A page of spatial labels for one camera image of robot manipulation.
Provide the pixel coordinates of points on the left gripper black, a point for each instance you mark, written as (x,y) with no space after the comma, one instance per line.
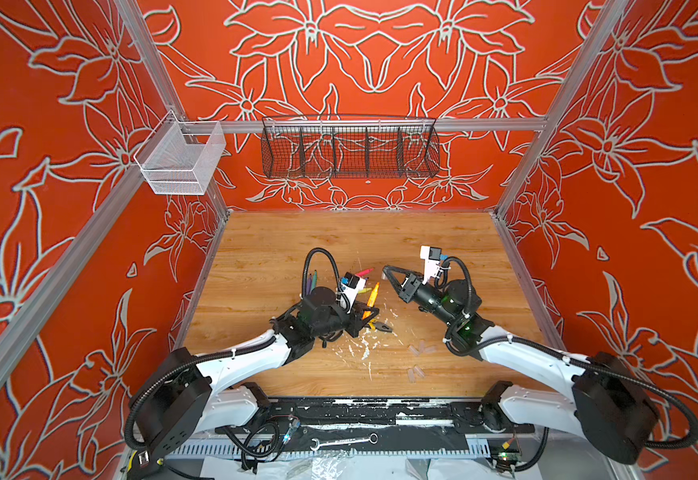
(355,319)

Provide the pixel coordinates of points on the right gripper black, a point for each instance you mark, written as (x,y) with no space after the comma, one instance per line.
(410,297)

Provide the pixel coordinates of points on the yellow marker pen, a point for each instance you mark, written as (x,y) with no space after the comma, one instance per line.
(373,295)

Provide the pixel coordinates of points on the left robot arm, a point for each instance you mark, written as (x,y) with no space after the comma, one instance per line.
(187,393)

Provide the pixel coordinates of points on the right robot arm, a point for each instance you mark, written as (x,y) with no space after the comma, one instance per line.
(593,397)

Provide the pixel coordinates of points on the yellow black pliers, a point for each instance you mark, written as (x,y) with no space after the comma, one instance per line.
(374,325)

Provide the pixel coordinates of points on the silver wrench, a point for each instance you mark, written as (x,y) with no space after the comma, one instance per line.
(318,444)

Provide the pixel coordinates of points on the small circuit board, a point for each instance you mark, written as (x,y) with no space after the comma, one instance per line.
(505,457)

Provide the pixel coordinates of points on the white mesh basket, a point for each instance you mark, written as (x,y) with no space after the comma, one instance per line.
(175,160)

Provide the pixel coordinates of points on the black wire basket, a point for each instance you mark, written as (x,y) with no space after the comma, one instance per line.
(323,147)

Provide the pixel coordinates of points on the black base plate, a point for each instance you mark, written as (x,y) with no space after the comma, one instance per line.
(462,414)

